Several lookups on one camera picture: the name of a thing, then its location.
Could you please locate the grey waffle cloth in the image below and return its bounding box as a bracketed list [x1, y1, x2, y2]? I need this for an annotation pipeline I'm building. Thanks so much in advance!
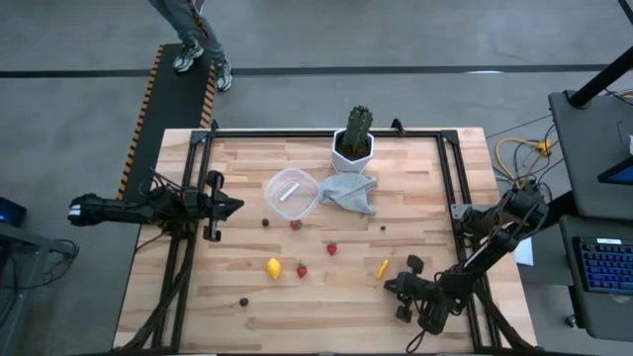
[318, 171, 380, 217]

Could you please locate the black metal stand pole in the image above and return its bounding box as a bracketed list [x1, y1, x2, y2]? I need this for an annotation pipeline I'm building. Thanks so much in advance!
[567, 46, 633, 109]
[541, 190, 578, 219]

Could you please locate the white plant pot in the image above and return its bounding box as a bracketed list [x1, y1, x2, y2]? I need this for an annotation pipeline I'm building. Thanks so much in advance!
[330, 128, 376, 175]

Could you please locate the grey side desk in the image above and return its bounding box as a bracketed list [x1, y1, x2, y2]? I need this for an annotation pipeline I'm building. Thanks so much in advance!
[558, 215, 633, 342]

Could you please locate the clear plastic tupperware container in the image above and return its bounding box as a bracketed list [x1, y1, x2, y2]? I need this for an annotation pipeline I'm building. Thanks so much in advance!
[263, 166, 321, 222]

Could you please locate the black metal table frame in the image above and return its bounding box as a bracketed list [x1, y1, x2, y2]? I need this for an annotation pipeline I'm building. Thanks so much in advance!
[113, 118, 538, 355]

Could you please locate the white paper sheet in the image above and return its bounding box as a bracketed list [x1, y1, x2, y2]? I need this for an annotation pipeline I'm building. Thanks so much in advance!
[513, 236, 535, 267]

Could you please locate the yellow cable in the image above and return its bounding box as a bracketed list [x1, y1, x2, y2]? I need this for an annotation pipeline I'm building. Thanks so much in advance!
[495, 136, 554, 184]

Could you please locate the black tablet screen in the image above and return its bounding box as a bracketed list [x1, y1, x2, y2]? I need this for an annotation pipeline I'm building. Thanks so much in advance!
[596, 155, 633, 187]

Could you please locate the grey metal stand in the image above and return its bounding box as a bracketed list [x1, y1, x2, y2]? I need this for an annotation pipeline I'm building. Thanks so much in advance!
[0, 220, 80, 356]

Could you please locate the blue lit screen device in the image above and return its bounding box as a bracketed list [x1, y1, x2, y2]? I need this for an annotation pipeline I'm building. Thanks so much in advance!
[0, 196, 29, 228]

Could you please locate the person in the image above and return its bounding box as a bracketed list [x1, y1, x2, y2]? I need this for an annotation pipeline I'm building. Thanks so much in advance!
[147, 0, 233, 93]

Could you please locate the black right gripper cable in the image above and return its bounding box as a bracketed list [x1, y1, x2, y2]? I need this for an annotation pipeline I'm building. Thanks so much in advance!
[406, 328, 427, 355]

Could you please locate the black backlit keyboard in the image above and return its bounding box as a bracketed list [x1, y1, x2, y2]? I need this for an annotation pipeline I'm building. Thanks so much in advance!
[572, 235, 633, 296]

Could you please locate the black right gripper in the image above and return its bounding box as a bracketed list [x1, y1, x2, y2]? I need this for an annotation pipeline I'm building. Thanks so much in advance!
[384, 255, 439, 322]

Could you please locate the black yellow-striped floor mat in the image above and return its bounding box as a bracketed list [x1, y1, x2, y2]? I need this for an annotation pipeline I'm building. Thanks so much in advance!
[116, 43, 224, 202]

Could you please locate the green cactus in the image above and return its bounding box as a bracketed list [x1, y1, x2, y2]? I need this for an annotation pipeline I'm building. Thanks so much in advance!
[341, 104, 375, 155]

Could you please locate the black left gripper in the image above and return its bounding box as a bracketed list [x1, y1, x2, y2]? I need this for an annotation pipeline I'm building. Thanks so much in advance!
[195, 170, 244, 242]

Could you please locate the grey side cart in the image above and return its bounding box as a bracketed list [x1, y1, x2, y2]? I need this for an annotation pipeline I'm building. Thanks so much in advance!
[547, 90, 633, 222]

